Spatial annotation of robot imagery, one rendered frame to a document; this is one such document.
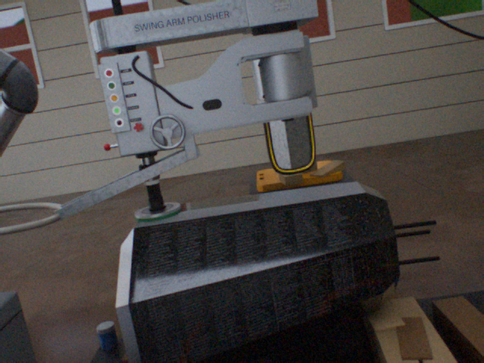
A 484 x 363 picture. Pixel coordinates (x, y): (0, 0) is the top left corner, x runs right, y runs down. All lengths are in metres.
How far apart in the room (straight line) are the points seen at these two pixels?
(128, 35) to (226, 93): 0.46
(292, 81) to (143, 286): 1.06
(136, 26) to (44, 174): 7.13
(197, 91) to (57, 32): 6.85
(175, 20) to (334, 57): 6.33
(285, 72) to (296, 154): 0.79
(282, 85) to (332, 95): 6.14
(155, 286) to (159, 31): 1.03
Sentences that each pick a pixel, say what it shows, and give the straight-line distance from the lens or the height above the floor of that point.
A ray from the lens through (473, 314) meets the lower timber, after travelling 2.52.
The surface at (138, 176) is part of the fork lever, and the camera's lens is 2.11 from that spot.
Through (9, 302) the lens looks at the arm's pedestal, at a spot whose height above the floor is 0.84.
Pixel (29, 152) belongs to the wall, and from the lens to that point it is 9.07.
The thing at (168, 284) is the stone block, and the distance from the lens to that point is 1.91.
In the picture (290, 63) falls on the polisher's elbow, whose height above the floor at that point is 1.39.
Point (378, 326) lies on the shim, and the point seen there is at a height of 0.26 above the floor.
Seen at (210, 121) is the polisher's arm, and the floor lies 1.21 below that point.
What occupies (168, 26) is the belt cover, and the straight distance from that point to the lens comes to 2.04.
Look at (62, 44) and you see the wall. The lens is 8.74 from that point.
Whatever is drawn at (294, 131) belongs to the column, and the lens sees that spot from 2.74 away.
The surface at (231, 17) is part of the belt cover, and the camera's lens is 2.06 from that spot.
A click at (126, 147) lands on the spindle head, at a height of 1.16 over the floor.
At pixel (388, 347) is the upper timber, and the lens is 2.04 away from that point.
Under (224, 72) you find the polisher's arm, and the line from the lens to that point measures 2.04.
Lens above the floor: 1.33
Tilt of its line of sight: 11 degrees down
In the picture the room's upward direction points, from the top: 9 degrees counter-clockwise
